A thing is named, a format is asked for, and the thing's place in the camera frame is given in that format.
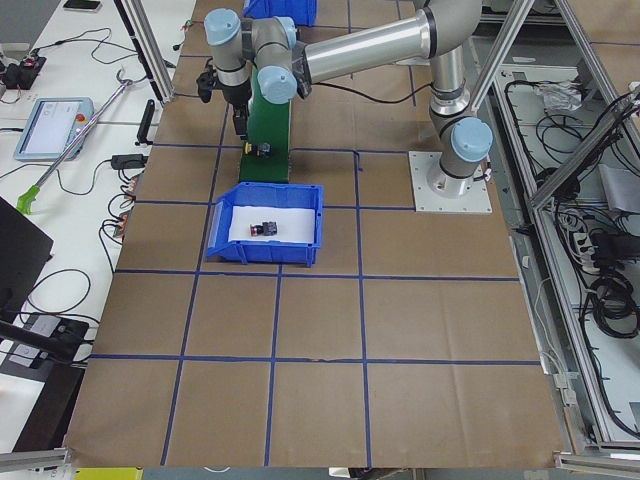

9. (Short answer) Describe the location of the yellow push button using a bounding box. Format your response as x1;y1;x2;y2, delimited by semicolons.
244;142;272;158

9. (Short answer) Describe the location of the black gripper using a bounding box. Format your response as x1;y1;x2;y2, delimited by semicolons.
222;82;251;140

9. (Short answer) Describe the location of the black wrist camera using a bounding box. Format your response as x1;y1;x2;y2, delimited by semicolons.
196;65;217;103

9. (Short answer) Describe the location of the red push button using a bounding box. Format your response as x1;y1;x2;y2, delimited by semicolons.
250;221;278;237

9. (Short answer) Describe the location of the teach pendant tablet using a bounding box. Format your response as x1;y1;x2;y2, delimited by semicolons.
14;97;94;161

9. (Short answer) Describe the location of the green conveyor belt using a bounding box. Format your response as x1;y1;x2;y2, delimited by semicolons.
238;27;300;183

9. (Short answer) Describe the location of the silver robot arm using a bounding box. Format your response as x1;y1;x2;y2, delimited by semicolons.
197;1;493;199

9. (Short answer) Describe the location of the white foam pad left bin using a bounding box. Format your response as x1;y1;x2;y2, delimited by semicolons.
228;206;316;243

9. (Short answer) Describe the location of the blue right target bin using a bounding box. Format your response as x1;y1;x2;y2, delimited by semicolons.
243;0;318;26

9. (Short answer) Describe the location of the black power adapter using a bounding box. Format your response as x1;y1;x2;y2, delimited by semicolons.
110;154;148;170

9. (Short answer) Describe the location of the blue left source bin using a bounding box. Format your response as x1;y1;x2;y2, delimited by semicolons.
206;182;324;267

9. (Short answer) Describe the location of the green handled reacher stick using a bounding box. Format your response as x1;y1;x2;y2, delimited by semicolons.
16;69;137;215

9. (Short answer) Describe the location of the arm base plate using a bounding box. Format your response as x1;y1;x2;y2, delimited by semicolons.
408;151;492;215

